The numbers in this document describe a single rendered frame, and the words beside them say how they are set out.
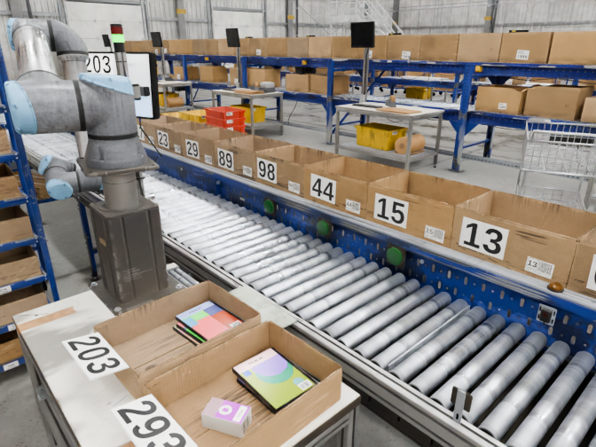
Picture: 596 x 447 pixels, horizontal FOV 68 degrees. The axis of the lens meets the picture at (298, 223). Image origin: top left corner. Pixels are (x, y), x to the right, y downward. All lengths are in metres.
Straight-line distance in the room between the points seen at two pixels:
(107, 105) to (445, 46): 5.83
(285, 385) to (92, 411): 0.47
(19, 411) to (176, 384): 1.46
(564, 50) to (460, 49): 1.28
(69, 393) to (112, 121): 0.77
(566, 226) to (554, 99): 4.23
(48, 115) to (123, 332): 0.65
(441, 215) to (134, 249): 1.08
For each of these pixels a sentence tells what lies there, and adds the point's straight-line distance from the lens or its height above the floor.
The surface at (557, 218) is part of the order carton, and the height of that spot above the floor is 1.00.
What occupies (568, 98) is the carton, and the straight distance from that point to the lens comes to 5.94.
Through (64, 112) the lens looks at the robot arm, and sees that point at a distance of 1.46.
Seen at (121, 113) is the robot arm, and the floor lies 1.39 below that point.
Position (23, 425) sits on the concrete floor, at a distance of 2.50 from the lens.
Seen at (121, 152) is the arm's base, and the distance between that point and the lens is 1.48.
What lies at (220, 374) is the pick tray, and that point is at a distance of 1.27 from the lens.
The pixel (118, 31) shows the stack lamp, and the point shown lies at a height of 1.63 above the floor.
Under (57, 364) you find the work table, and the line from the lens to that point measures 1.46.
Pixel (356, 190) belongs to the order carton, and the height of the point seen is 1.00.
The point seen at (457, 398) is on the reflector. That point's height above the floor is 0.81.
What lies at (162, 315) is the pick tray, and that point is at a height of 0.79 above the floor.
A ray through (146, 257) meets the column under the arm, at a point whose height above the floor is 0.90.
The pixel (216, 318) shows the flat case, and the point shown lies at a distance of 1.41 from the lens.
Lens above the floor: 1.57
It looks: 22 degrees down
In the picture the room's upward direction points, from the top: straight up
